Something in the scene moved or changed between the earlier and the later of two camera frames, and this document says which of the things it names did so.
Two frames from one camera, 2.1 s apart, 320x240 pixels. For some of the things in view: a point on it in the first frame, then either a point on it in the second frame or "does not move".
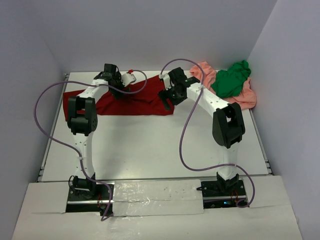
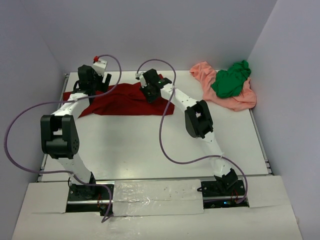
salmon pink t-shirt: [247, 100] does not move
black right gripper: [165, 94] → [149, 99]
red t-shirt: [141, 99] does not move
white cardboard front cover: [160, 210] does not move
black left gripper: [118, 77] → [102, 87]
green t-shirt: [230, 82] does not move
